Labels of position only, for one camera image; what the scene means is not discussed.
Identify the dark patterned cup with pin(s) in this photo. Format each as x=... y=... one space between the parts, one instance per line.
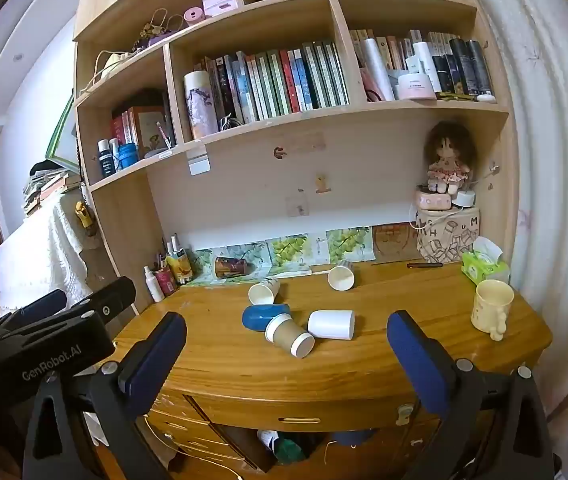
x=231 y=266

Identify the brown picture box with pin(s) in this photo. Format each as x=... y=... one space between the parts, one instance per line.
x=151 y=127

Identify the brown drawing sheet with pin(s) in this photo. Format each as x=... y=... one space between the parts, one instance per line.
x=393 y=242

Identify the pink drawer box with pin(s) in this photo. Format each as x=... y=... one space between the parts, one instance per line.
x=220 y=2

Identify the small woven basket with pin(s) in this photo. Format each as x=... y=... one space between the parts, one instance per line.
x=156 y=30

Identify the patterned brown box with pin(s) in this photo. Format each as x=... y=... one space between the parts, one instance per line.
x=446 y=235

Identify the yellow hanging toy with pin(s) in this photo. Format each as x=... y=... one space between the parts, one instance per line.
x=83 y=214

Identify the cream mug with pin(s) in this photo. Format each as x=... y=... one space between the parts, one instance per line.
x=491 y=307

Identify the white paper cup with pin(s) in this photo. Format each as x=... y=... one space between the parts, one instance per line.
x=341 y=276
x=264 y=292

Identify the white curtain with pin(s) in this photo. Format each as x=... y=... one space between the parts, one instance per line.
x=554 y=160

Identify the white lace cloth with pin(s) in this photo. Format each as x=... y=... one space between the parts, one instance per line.
x=39 y=255

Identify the pink tape roll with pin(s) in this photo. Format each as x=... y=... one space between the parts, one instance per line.
x=194 y=15

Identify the plain white cup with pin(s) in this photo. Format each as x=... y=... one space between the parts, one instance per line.
x=331 y=324

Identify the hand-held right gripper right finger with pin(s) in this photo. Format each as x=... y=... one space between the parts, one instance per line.
x=414 y=360

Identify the green tissue box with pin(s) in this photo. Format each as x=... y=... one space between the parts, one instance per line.
x=484 y=267

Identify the dark bottle white cap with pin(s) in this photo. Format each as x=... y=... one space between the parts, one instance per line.
x=106 y=157

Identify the wooden desk drawer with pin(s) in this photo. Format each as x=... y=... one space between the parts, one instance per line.
x=301 y=410

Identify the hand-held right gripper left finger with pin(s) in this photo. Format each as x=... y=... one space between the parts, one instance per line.
x=156 y=360

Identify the white patterned thermos bottle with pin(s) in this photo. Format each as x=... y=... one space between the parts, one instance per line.
x=200 y=105

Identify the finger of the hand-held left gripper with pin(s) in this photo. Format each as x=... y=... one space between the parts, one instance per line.
x=39 y=306
x=116 y=295

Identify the brown paper cup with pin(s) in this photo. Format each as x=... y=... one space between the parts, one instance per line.
x=286 y=332

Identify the pile of papers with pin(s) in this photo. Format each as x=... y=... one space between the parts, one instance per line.
x=44 y=187

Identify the blue cup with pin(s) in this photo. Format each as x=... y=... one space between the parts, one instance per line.
x=259 y=317

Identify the white label card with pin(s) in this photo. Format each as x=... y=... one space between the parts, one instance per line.
x=199 y=162

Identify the white round device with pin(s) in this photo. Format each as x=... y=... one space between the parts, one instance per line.
x=464 y=199

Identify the dark pen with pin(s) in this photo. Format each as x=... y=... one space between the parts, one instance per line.
x=424 y=264

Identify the red books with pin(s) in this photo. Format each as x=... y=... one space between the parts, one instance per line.
x=124 y=129

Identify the clear plastic sleeve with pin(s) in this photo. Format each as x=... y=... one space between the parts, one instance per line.
x=379 y=67

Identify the blue jar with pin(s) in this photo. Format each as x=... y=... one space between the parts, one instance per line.
x=127 y=155

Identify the white spray bottle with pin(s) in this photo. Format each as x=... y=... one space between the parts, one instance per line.
x=153 y=284

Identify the green framed picture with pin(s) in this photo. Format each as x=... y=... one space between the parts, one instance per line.
x=62 y=135

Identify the black bottle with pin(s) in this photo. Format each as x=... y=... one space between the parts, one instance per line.
x=460 y=67
x=441 y=80
x=480 y=67

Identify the green leaf painting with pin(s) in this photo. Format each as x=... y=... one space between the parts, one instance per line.
x=251 y=252
x=348 y=244
x=289 y=249
x=204 y=265

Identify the brown-haired cloth doll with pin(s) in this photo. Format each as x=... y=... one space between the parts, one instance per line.
x=446 y=157

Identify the wooden bookshelf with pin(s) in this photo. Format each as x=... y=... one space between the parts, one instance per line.
x=244 y=160

